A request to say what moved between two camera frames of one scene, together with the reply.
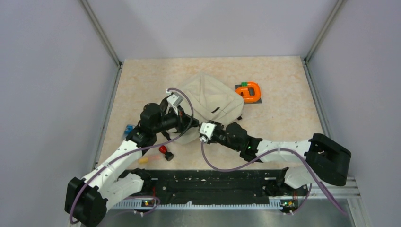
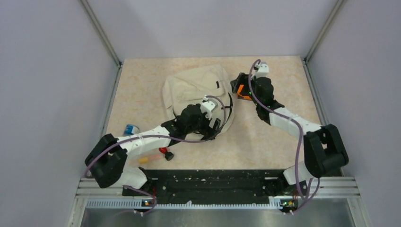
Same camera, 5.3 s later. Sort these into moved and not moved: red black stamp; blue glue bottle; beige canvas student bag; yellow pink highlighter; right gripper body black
Moved: right gripper body black; beige canvas student bag
Not moved: yellow pink highlighter; blue glue bottle; red black stamp
